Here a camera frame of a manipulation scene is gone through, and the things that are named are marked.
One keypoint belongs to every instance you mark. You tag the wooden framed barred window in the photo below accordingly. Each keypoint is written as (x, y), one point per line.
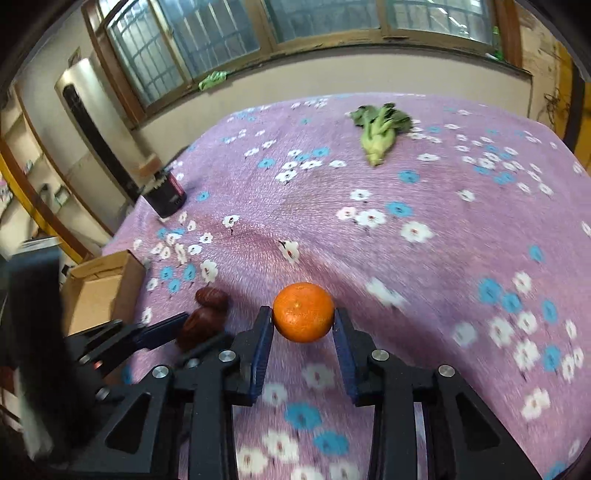
(231, 32)

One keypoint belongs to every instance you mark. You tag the green bottle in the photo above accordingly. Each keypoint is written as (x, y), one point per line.
(497, 44)

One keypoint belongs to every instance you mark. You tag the white standing air conditioner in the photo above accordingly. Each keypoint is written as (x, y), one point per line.
(92, 124)

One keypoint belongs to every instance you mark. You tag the green bok choy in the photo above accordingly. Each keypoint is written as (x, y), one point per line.
(378, 131)

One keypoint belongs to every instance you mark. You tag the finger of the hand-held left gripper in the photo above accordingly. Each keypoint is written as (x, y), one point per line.
(207, 348)
(157, 333)

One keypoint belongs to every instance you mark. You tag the green cloth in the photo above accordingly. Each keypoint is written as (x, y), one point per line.
(212, 81)

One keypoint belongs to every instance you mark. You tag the wooden shelf unit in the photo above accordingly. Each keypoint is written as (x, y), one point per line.
(37, 184)

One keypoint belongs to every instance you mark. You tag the brown cardboard box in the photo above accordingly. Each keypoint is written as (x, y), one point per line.
(101, 286)

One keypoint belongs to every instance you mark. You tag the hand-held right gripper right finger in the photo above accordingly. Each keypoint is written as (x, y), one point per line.
(346, 355)

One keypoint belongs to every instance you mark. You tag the orange mandarin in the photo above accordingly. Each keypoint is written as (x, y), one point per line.
(303, 312)

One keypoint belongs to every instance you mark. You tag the large lumpy red date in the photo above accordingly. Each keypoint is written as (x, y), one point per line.
(203, 318)

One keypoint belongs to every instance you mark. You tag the purple floral tablecloth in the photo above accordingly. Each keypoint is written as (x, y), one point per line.
(415, 277)

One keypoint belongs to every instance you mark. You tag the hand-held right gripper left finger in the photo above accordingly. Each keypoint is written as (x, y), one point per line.
(261, 355)

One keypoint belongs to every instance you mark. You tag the black device with wooden spool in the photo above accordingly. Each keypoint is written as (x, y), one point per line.
(164, 191)

